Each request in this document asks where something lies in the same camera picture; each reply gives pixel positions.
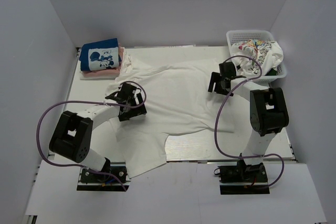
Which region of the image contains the dark green t-shirt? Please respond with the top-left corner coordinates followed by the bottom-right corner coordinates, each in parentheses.
top-left (266, 69), bottom-right (278, 76)

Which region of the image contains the white cartoon print t-shirt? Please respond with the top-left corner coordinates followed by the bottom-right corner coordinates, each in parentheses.
top-left (230, 39), bottom-right (284, 76)

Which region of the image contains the white t-shirt red print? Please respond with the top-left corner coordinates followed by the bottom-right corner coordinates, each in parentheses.
top-left (106, 57), bottom-right (224, 178)

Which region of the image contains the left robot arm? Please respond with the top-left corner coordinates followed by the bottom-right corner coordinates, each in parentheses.
top-left (49, 81), bottom-right (146, 182)

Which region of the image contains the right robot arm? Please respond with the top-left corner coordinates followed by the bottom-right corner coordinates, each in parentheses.
top-left (208, 62), bottom-right (289, 182)

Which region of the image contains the folded pink t-shirt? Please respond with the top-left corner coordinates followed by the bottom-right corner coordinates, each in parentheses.
top-left (80, 47), bottom-right (126, 78)

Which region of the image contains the white plastic basket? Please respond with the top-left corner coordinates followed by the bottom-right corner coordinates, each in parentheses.
top-left (226, 30), bottom-right (287, 83)

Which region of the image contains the folded blue t-shirt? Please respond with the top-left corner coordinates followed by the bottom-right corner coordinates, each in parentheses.
top-left (79, 38), bottom-right (122, 71)

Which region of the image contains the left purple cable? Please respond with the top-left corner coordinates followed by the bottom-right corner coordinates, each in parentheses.
top-left (36, 81), bottom-right (147, 190)

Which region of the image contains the purple cable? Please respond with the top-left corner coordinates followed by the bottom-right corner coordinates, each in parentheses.
top-left (36, 81), bottom-right (147, 190)
top-left (214, 55), bottom-right (286, 189)

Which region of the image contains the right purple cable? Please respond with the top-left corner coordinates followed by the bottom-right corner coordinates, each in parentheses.
top-left (214, 55), bottom-right (286, 189)

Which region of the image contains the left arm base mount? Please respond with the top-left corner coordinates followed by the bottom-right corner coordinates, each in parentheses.
top-left (77, 163), bottom-right (131, 192)

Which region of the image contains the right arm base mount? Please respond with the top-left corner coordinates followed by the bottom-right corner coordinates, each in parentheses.
top-left (214, 159), bottom-right (270, 195)

